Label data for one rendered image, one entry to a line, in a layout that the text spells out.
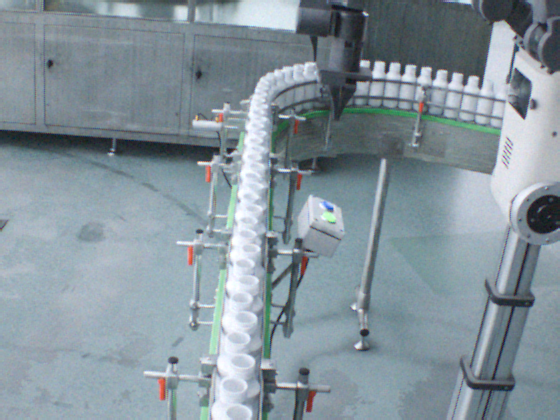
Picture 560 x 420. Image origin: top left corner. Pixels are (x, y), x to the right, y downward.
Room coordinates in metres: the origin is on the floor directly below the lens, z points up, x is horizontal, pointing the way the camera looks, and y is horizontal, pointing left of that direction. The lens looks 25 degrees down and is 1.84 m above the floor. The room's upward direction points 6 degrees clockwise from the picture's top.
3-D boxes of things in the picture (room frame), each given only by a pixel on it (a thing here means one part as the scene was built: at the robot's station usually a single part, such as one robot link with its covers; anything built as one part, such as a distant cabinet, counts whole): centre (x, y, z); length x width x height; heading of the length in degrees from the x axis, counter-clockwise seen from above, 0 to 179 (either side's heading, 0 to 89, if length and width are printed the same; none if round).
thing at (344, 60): (1.38, -0.09, 1.51); 0.10 x 0.07 x 0.07; 92
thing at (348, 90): (1.38, -0.08, 1.44); 0.07 x 0.07 x 0.09; 2
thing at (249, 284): (1.15, 0.04, 1.08); 0.06 x 0.06 x 0.17
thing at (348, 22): (1.38, -0.08, 1.57); 0.07 x 0.06 x 0.07; 93
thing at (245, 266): (1.21, 0.05, 1.08); 0.06 x 0.06 x 0.17
